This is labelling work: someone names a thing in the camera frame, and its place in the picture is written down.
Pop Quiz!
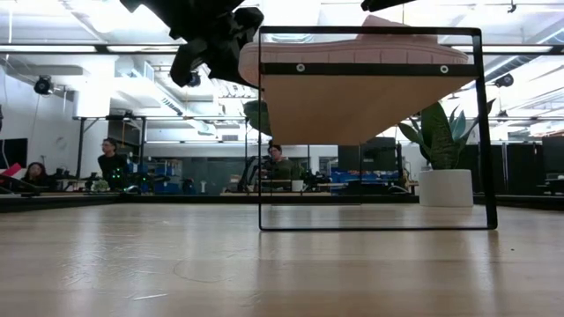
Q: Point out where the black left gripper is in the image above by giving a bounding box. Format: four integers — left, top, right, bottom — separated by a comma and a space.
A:
169, 6, 265, 88

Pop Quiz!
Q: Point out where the wooden shelf black metal frame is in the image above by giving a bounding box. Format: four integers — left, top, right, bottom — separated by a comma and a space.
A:
257, 25, 499, 232

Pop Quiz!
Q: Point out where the black wall screen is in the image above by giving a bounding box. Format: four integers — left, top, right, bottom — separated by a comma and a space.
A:
0, 137, 29, 171

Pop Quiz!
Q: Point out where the black monitor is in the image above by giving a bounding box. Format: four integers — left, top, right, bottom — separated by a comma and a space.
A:
541, 136, 564, 175

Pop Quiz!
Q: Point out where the standing person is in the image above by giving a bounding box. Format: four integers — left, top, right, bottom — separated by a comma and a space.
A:
96, 136, 130, 191

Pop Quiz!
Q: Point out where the blue storage bin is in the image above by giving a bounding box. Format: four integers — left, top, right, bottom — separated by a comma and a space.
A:
330, 170, 400, 184
127, 161, 180, 195

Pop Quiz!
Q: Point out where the pink rubber slide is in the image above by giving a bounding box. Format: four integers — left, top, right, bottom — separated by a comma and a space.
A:
237, 14, 471, 87

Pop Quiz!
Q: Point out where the red flat object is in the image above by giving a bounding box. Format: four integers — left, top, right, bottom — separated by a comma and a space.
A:
0, 162, 23, 178

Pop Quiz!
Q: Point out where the black aluminium table frame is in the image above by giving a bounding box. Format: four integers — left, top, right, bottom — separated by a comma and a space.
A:
0, 192, 564, 214

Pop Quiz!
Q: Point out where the seated person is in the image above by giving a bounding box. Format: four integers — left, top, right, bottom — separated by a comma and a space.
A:
22, 161, 53, 187

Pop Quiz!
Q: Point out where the person behind desk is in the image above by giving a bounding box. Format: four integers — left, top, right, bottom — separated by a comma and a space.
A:
263, 143, 297, 181

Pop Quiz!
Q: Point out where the white plant pot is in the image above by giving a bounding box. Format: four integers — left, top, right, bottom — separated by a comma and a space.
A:
418, 169, 475, 208

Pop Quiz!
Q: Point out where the green snake plant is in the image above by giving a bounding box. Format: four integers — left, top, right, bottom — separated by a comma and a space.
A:
396, 97, 497, 173

